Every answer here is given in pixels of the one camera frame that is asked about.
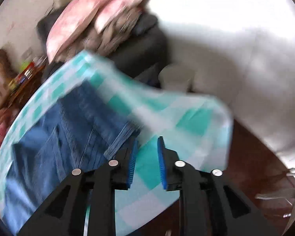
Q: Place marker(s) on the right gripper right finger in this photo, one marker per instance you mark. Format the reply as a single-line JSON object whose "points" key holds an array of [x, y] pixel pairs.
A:
{"points": [[209, 204]]}

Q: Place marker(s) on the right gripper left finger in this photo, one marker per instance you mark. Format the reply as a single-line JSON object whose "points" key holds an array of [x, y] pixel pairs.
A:
{"points": [[84, 202]]}

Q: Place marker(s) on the blue denim jeans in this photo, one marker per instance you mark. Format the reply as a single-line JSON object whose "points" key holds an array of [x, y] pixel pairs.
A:
{"points": [[78, 131]]}

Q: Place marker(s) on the teal white checkered cloth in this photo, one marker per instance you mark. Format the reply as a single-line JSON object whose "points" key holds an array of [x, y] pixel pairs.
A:
{"points": [[198, 127]]}

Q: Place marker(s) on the dark wooden nightstand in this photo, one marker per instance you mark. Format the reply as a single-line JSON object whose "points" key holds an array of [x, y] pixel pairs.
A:
{"points": [[23, 94]]}

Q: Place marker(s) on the white plastic bin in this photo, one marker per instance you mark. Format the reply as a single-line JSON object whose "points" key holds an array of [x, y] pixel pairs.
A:
{"points": [[176, 78]]}

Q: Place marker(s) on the black leather armchair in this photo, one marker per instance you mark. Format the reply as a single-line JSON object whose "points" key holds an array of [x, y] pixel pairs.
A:
{"points": [[145, 53]]}

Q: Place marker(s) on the beige plaid blanket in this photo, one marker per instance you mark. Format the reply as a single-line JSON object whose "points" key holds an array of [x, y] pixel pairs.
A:
{"points": [[116, 32]]}

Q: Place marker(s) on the large pink pillow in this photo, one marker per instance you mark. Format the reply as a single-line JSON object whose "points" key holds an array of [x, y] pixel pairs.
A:
{"points": [[69, 25]]}

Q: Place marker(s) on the small pink pillow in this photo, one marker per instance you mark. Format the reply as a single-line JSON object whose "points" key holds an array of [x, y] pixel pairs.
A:
{"points": [[111, 10]]}

